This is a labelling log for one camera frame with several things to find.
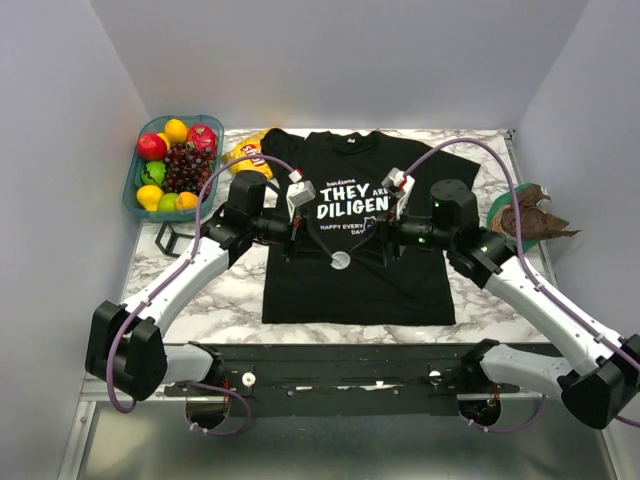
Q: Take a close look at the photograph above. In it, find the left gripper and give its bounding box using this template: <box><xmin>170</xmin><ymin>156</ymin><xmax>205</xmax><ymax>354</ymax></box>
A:
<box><xmin>249</xmin><ymin>205</ymin><xmax>334</xmax><ymax>264</ymax></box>

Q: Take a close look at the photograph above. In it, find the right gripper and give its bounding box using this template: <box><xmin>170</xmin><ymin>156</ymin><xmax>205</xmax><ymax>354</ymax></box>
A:
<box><xmin>349</xmin><ymin>194</ymin><xmax>455</xmax><ymax>268</ymax></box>

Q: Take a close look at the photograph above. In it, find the black printed t-shirt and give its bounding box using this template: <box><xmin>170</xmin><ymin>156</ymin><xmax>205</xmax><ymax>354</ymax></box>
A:
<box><xmin>261</xmin><ymin>128</ymin><xmax>455</xmax><ymax>327</ymax></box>

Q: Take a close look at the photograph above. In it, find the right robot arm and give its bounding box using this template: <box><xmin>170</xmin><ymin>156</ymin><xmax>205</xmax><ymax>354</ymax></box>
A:
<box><xmin>362</xmin><ymin>171</ymin><xmax>639</xmax><ymax>430</ymax></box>

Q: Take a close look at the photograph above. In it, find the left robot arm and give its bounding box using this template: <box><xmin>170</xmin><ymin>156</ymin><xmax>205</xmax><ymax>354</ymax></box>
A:
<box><xmin>85</xmin><ymin>171</ymin><xmax>316</xmax><ymax>402</ymax></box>

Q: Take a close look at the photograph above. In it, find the black brooch stand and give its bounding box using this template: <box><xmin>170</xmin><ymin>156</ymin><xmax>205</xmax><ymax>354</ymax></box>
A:
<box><xmin>154</xmin><ymin>221</ymin><xmax>194</xmax><ymax>258</ymax></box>

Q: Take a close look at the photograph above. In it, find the yellow chips bag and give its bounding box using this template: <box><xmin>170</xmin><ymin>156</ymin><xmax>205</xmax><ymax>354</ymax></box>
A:
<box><xmin>223</xmin><ymin>129</ymin><xmax>273</xmax><ymax>180</ymax></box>

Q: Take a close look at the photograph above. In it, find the orange fruit bottom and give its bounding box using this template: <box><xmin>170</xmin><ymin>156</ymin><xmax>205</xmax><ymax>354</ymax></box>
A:
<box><xmin>175</xmin><ymin>191</ymin><xmax>200</xmax><ymax>211</ymax></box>

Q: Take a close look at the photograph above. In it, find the orange fruit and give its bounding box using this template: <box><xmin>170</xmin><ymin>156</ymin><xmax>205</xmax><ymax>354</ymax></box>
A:
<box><xmin>164</xmin><ymin>118</ymin><xmax>189</xmax><ymax>144</ymax></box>
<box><xmin>175</xmin><ymin>191</ymin><xmax>200</xmax><ymax>211</ymax></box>

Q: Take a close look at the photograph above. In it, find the purple grapes bunch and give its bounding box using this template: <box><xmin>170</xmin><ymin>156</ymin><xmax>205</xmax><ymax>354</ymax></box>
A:
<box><xmin>163</xmin><ymin>142</ymin><xmax>216</xmax><ymax>195</ymax></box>

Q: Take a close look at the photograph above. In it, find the red dragon fruit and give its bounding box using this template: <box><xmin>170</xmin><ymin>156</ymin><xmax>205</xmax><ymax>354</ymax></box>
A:
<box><xmin>186</xmin><ymin>124</ymin><xmax>218</xmax><ymax>151</ymax></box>

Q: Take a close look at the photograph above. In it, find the green lime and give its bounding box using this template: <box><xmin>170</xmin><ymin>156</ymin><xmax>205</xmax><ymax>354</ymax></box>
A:
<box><xmin>156</xmin><ymin>193</ymin><xmax>179</xmax><ymax>212</ymax></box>

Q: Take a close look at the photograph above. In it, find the teal plastic fruit basket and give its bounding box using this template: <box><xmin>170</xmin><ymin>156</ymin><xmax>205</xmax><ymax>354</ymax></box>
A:
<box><xmin>123</xmin><ymin>115</ymin><xmax>225</xmax><ymax>223</ymax></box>

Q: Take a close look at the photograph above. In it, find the orange fruit top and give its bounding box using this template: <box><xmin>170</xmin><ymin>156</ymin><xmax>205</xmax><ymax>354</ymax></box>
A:
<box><xmin>164</xmin><ymin>118</ymin><xmax>189</xmax><ymax>144</ymax></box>

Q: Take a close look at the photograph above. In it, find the green watermelon toy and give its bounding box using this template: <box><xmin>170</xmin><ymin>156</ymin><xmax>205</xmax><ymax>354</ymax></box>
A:
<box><xmin>140</xmin><ymin>161</ymin><xmax>167</xmax><ymax>188</ymax></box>

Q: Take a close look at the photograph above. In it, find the red apple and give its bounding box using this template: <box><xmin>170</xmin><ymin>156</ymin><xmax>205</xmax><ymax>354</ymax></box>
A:
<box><xmin>137</xmin><ymin>133</ymin><xmax>168</xmax><ymax>162</ymax></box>

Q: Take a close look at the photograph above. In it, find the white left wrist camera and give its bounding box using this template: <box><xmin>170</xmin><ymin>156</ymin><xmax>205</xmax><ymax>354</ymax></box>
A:
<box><xmin>285</xmin><ymin>169</ymin><xmax>316</xmax><ymax>221</ymax></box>

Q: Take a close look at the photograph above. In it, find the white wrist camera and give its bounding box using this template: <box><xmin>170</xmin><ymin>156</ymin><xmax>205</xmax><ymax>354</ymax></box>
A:
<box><xmin>381</xmin><ymin>168</ymin><xmax>415</xmax><ymax>219</ymax></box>
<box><xmin>285</xmin><ymin>169</ymin><xmax>316</xmax><ymax>221</ymax></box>

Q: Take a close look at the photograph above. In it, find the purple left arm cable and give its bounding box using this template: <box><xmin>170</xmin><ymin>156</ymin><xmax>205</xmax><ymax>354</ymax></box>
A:
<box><xmin>107</xmin><ymin>153</ymin><xmax>301</xmax><ymax>436</ymax></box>

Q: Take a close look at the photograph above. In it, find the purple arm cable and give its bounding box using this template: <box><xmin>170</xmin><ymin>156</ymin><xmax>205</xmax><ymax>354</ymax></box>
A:
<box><xmin>107</xmin><ymin>153</ymin><xmax>301</xmax><ymax>436</ymax></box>
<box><xmin>399</xmin><ymin>137</ymin><xmax>640</xmax><ymax>434</ymax></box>

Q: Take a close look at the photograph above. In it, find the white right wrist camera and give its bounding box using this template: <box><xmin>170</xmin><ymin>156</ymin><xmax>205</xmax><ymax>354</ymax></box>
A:
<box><xmin>381</xmin><ymin>168</ymin><xmax>415</xmax><ymax>219</ymax></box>

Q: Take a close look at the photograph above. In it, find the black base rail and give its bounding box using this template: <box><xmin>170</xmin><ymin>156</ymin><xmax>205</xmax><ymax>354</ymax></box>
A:
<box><xmin>164</xmin><ymin>341</ymin><xmax>546</xmax><ymax>417</ymax></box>

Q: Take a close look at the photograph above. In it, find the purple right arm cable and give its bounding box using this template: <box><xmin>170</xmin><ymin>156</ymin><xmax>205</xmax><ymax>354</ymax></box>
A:
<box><xmin>399</xmin><ymin>137</ymin><xmax>640</xmax><ymax>434</ymax></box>

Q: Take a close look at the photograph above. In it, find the aluminium frame rail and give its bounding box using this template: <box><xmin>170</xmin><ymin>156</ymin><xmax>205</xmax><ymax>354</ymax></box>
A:
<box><xmin>80</xmin><ymin>375</ymin><xmax>166</xmax><ymax>404</ymax></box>

